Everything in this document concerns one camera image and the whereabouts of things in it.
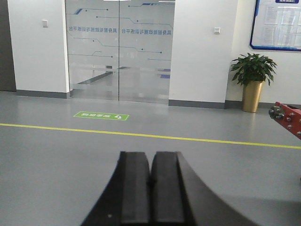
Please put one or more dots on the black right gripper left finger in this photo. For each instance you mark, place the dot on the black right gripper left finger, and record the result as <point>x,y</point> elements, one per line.
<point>125,201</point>

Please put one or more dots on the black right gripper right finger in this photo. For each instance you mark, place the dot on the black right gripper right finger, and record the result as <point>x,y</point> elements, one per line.
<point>180,198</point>

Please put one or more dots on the green floor sticker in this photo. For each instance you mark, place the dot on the green floor sticker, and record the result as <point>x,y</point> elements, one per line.
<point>106,116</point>

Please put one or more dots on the gold plant pot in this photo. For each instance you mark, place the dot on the gold plant pot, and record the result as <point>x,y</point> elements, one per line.
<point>251,96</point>

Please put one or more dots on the green potted plant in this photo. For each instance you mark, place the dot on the green potted plant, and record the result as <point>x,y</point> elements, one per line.
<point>253,67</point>

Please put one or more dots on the frosted glass double door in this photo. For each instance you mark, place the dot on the frosted glass double door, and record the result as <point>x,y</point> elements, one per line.
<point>120,49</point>

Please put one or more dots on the blue framed notice board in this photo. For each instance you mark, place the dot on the blue framed notice board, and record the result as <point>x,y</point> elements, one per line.
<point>276,25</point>

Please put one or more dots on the red metal cart frame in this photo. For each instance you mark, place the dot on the red metal cart frame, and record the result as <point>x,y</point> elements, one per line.
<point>288,117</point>

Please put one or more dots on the white wall switch right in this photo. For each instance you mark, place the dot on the white wall switch right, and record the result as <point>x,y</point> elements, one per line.
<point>217,30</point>

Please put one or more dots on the white wall switch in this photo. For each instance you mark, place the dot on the white wall switch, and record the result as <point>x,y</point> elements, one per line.
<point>217,30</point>
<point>45,23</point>

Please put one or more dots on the white wall switch left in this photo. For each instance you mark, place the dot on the white wall switch left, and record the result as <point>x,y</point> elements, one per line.
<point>45,23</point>

